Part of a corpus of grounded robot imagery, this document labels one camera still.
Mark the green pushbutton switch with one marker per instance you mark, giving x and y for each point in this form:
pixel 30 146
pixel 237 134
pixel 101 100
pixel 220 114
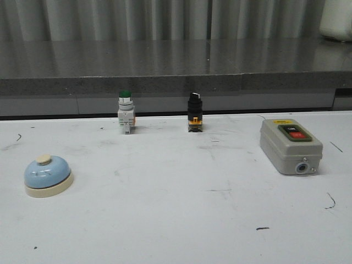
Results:
pixel 126 111

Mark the grey on-off switch box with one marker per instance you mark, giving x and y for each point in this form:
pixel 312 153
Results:
pixel 291 148

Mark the black selector switch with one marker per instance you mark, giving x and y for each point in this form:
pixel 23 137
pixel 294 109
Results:
pixel 195 113

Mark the white object on counter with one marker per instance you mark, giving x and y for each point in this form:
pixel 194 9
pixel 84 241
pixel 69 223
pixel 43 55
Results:
pixel 336 20

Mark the grey stone counter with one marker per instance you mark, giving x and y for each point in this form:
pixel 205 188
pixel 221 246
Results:
pixel 84 78

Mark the blue and cream desk bell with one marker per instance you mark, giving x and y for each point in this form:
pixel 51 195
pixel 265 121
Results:
pixel 47 175

